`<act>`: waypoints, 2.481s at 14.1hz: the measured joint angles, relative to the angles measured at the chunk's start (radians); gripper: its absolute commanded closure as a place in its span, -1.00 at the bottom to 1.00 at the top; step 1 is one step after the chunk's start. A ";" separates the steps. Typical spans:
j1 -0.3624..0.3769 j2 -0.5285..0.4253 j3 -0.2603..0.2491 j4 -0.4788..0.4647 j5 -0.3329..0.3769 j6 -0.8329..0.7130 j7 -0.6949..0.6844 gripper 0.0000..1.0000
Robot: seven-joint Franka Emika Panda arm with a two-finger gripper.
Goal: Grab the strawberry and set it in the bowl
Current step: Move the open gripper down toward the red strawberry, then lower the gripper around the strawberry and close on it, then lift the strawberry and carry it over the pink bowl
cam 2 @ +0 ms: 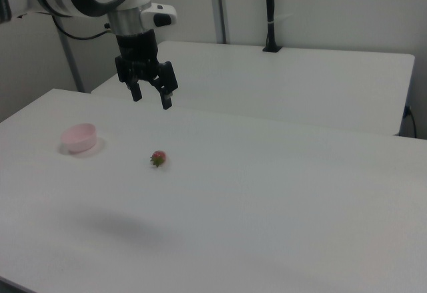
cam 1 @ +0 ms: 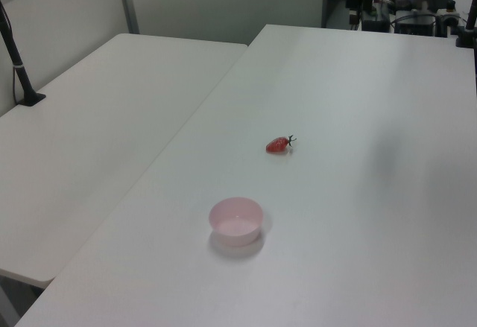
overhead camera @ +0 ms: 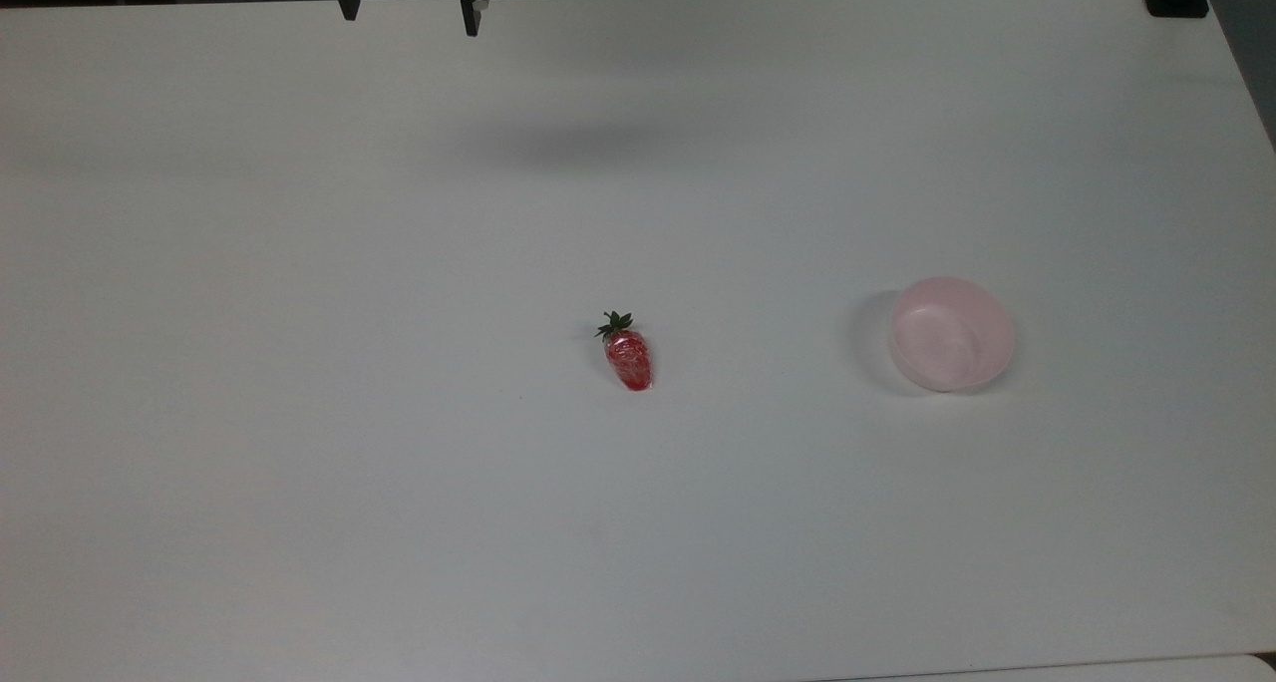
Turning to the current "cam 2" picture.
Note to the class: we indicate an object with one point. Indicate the red strawberry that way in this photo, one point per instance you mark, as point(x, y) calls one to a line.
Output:
point(158, 157)

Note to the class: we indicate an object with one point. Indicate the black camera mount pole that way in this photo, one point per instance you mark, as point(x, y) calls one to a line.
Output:
point(271, 12)

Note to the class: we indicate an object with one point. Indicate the white side table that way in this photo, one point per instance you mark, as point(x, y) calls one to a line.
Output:
point(267, 82)

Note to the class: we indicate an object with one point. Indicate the grey slanted frame post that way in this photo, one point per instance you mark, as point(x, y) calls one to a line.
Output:
point(70, 62)

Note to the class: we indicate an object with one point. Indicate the pink bowl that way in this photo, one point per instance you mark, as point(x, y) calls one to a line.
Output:
point(79, 137)

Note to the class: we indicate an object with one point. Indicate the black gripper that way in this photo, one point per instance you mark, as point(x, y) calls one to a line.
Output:
point(136, 56)

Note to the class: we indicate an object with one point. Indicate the grey wall profile post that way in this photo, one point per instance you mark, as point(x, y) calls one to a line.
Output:
point(221, 7)

